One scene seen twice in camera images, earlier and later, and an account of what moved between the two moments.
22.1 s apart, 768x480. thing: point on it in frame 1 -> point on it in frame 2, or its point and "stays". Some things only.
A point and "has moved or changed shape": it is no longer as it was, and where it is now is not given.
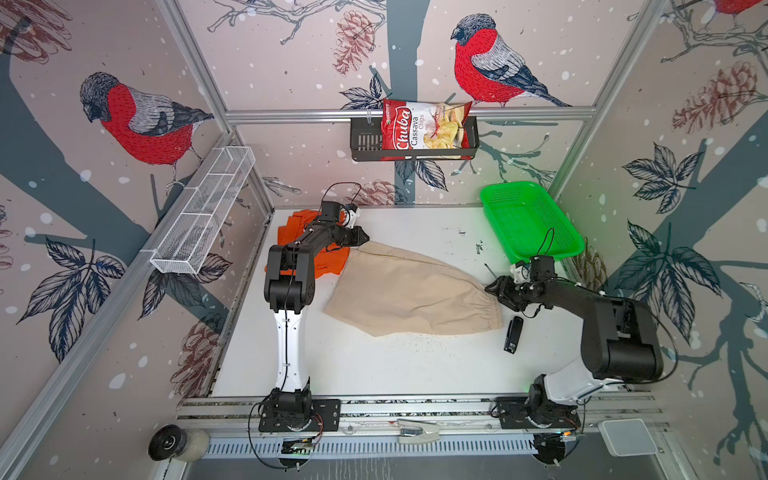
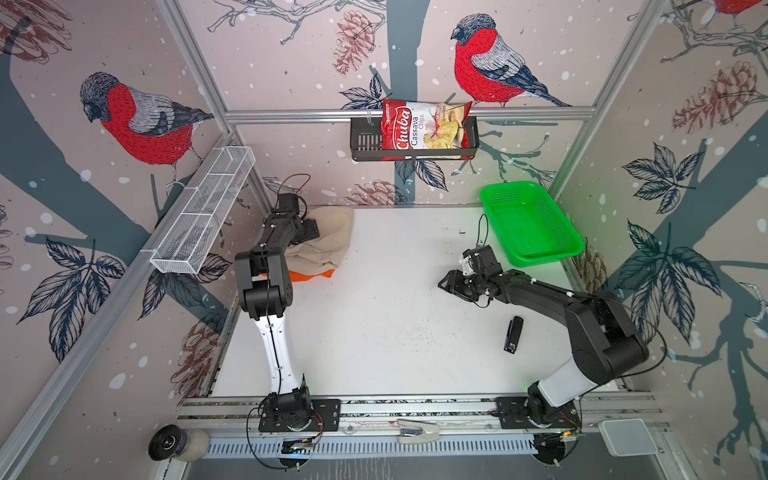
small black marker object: (513, 334) stays
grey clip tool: (413, 431) stays
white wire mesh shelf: (189, 237) stays
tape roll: (174, 443) stays
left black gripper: (356, 233) -> (310, 229)
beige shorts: (387, 291) has moved or changed shape
